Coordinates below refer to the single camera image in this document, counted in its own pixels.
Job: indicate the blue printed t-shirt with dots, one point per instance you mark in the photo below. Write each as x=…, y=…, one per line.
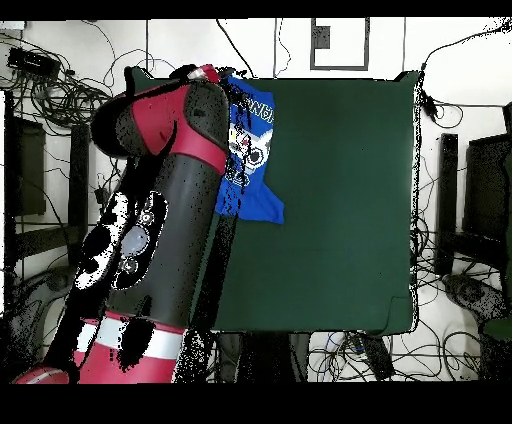
x=260, y=200

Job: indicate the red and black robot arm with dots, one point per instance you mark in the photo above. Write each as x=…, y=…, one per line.
x=168, y=240

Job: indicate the black electronics box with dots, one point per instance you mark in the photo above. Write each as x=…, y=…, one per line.
x=34, y=63

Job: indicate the dark green table cloth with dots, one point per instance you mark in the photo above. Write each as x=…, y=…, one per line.
x=340, y=240

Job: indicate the black power adapter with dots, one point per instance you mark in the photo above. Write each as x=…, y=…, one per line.
x=430, y=106

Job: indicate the grey wheeled base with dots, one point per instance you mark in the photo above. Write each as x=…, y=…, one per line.
x=470, y=292
x=44, y=288

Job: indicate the black power strip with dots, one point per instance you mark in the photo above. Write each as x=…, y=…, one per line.
x=378, y=358

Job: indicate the grey square frame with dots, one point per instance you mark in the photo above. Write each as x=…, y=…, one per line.
x=320, y=38

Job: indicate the black frame stand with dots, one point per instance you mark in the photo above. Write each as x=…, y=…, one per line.
x=78, y=180
x=447, y=200

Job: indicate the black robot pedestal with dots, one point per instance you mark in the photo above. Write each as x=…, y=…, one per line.
x=264, y=356

